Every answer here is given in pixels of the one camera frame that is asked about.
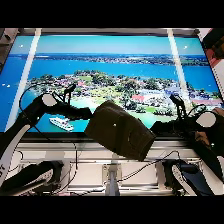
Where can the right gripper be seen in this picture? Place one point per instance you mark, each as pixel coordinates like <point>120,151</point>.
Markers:
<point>168,128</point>

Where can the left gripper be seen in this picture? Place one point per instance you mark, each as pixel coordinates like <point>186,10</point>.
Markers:
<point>76,112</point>

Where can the olive brown pants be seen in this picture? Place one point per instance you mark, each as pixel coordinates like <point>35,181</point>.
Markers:
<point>121,131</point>

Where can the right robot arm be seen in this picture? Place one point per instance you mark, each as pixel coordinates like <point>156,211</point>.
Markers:
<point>206,150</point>

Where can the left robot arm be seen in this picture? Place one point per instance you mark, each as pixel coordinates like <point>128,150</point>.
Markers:
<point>20,133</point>

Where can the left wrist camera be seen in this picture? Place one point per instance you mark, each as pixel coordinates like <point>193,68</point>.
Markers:
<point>68,91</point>

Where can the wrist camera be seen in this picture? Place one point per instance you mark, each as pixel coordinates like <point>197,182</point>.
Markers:
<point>68,91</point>
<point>178,104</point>

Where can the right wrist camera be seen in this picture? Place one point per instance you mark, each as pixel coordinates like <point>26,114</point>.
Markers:
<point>178,104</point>

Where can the silver frame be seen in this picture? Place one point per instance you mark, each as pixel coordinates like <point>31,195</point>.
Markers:
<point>100,166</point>

